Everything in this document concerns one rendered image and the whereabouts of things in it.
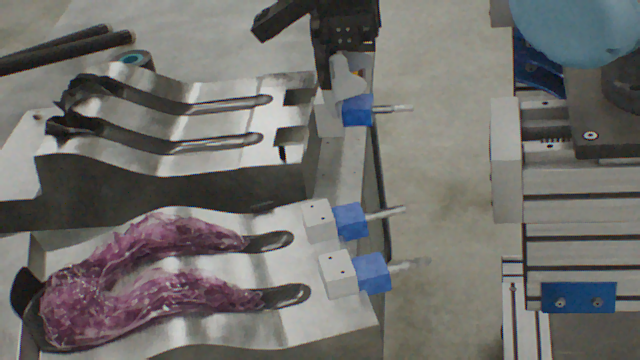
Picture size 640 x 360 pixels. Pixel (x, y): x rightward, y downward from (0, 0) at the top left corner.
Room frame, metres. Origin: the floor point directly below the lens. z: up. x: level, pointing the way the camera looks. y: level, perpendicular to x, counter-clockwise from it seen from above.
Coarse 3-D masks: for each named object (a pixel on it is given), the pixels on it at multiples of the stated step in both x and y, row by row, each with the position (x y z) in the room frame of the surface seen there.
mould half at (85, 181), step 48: (96, 96) 1.24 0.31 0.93; (192, 96) 1.29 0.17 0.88; (240, 96) 1.25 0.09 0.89; (48, 144) 1.13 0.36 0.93; (96, 144) 1.12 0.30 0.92; (0, 192) 1.14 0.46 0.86; (48, 192) 1.10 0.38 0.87; (96, 192) 1.09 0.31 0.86; (144, 192) 1.08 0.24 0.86; (192, 192) 1.07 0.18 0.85; (240, 192) 1.05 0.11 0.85; (288, 192) 1.04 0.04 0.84
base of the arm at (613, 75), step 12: (624, 60) 0.82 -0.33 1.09; (636, 60) 0.81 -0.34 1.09; (612, 72) 0.83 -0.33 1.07; (624, 72) 0.81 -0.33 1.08; (636, 72) 0.81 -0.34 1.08; (612, 84) 0.82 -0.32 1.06; (624, 84) 0.81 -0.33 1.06; (636, 84) 0.81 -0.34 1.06; (612, 96) 0.82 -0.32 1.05; (624, 96) 0.80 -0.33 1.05; (636, 96) 0.79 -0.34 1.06; (624, 108) 0.80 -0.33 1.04; (636, 108) 0.79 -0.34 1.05
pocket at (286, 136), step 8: (280, 128) 1.14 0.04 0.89; (288, 128) 1.13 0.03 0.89; (296, 128) 1.13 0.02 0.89; (304, 128) 1.13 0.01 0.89; (280, 136) 1.14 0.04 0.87; (288, 136) 1.13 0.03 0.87; (296, 136) 1.13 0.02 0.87; (304, 136) 1.12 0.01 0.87; (280, 144) 1.13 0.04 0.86; (288, 144) 1.13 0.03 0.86; (296, 144) 1.12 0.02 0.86; (304, 144) 1.10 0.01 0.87
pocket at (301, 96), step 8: (304, 88) 1.24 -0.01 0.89; (312, 88) 1.23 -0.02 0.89; (288, 96) 1.24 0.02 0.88; (296, 96) 1.24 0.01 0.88; (304, 96) 1.24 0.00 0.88; (312, 96) 1.23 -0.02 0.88; (288, 104) 1.24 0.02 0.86; (296, 104) 1.24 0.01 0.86; (304, 104) 1.23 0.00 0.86; (312, 104) 1.21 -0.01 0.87
